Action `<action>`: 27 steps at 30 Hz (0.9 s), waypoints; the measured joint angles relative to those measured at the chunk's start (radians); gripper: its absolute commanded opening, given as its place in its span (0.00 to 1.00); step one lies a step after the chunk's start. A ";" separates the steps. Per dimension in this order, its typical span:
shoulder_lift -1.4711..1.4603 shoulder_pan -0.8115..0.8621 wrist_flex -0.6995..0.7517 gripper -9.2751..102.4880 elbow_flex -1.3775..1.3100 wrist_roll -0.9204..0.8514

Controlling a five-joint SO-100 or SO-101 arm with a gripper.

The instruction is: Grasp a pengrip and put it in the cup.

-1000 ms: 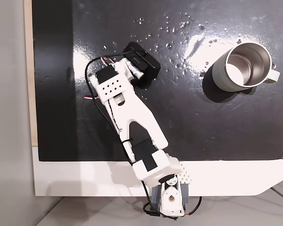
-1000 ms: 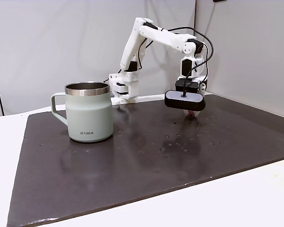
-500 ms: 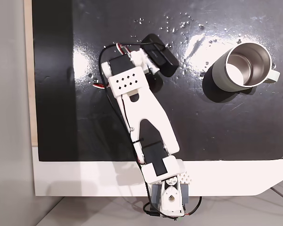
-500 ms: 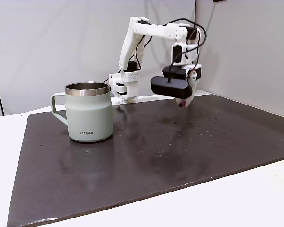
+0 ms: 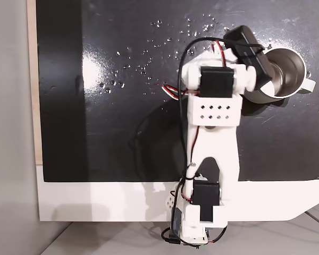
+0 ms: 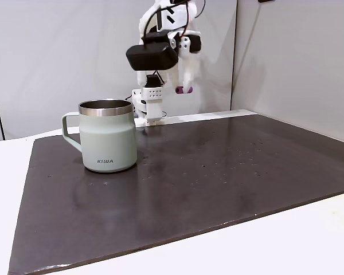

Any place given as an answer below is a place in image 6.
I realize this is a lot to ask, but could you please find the purple ribbed pen grip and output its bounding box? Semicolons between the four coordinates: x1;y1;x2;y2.
174;85;195;96

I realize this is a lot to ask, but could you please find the black oval camera box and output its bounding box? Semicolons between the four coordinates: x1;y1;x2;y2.
125;32;179;72

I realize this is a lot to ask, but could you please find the pale green steel mug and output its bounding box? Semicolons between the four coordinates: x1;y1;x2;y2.
61;99;138;174

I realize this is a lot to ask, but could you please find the dark grey table mat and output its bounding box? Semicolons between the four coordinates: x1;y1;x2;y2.
7;112;344;275

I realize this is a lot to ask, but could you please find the red and black cable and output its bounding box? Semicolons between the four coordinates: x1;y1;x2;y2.
181;0;206;40

